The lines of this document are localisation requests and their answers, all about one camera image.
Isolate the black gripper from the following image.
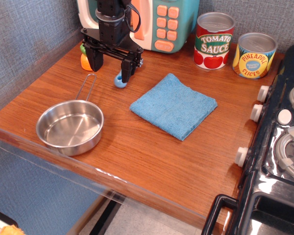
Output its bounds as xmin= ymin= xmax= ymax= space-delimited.
xmin=81 ymin=17 xmax=144 ymax=83

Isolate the metal pot with wire handle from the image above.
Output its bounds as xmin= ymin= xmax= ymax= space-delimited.
xmin=36 ymin=73 xmax=104 ymax=156

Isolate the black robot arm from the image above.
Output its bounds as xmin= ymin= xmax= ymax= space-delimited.
xmin=81 ymin=0 xmax=144 ymax=83

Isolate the blue folded cloth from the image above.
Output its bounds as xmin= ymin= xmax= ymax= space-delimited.
xmin=129 ymin=73 xmax=218 ymax=141

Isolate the white stove knob top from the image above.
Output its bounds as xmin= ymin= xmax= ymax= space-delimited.
xmin=257 ymin=86 xmax=270 ymax=103

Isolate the white stove knob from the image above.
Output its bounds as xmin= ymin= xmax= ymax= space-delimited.
xmin=257 ymin=86 xmax=270 ymax=103
xmin=235 ymin=147 xmax=248 ymax=167
xmin=250 ymin=104 xmax=263 ymax=122

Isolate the blue grey toy scoop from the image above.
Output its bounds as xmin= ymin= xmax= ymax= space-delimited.
xmin=114 ymin=71 xmax=127 ymax=89

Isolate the orange toy carrot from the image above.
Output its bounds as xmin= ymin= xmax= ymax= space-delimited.
xmin=80 ymin=44 xmax=92 ymax=71

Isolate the toy microwave oven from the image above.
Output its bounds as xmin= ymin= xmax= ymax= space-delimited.
xmin=77 ymin=0 xmax=199 ymax=53

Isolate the tomato sauce can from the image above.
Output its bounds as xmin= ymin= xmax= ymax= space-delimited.
xmin=193 ymin=12 xmax=236 ymax=70

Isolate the pineapple slices can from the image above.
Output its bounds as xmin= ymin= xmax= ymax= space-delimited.
xmin=232 ymin=32 xmax=278 ymax=79

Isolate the white stove knob middle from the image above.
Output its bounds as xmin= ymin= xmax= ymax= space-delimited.
xmin=250 ymin=104 xmax=263 ymax=122

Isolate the white stove knob bottom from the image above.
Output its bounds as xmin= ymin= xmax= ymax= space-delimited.
xmin=235 ymin=147 xmax=248 ymax=167

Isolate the black toy stove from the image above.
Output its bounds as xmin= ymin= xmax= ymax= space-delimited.
xmin=202 ymin=45 xmax=294 ymax=235

